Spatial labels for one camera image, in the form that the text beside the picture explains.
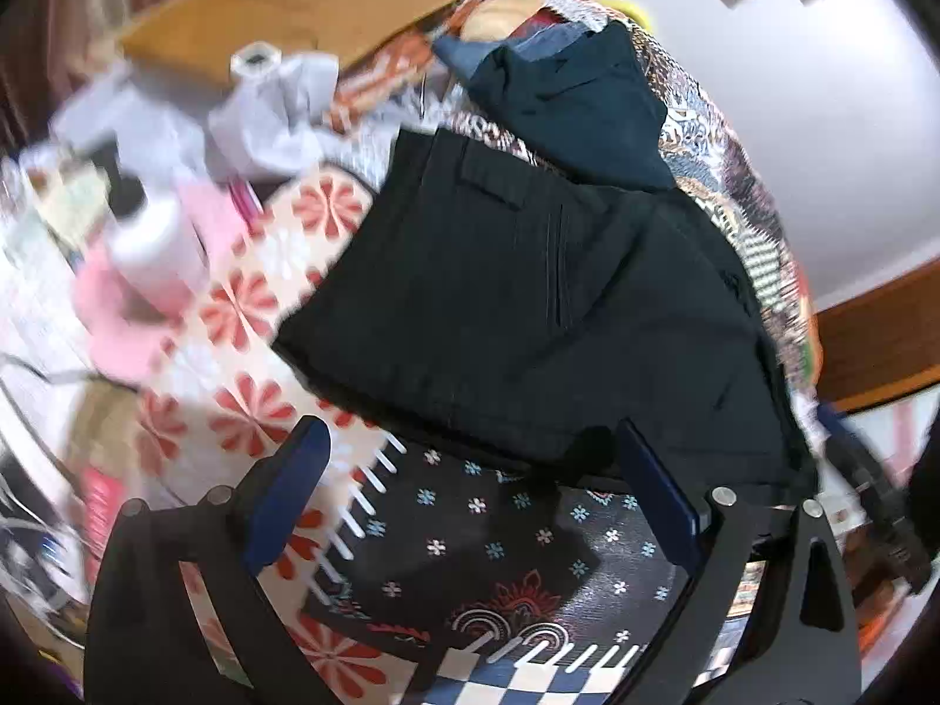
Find white plastic bottle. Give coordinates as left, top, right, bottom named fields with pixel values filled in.
left=105, top=189, right=207, bottom=307

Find wooden board with paw prints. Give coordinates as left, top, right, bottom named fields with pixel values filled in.
left=119, top=0, right=459, bottom=88

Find wooden door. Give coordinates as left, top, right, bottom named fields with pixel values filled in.
left=815, top=260, right=940, bottom=412

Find dark navy folded garment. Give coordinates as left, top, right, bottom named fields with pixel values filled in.
left=467, top=22, right=676, bottom=191

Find yellow curved headboard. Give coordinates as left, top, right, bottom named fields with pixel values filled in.
left=600, top=0, right=655, bottom=33

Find blue denim garment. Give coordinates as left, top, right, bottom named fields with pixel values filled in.
left=432, top=22, right=588, bottom=81

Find patchwork patterned bedsheet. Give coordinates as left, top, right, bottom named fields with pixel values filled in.
left=85, top=0, right=833, bottom=703

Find black pants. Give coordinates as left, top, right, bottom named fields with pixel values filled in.
left=273, top=130, right=819, bottom=505

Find pink cloth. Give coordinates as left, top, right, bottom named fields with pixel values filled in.
left=72, top=178, right=255, bottom=387

